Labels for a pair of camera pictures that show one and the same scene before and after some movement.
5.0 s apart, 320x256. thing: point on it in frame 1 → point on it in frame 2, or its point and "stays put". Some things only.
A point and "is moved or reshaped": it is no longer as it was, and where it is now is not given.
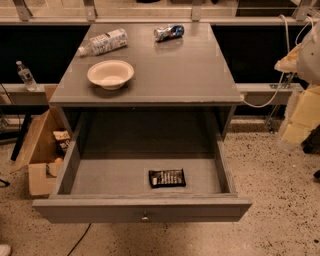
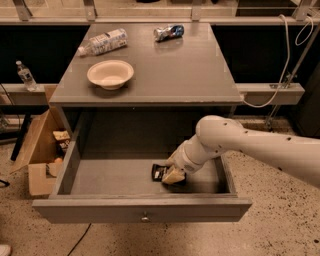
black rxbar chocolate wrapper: (166, 178) is moved or reshaped
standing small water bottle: (26, 76) stays put
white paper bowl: (110, 74) stays put
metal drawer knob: (145, 218) stays put
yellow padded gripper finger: (305, 115) → (173, 173)
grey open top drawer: (103, 176) stays put
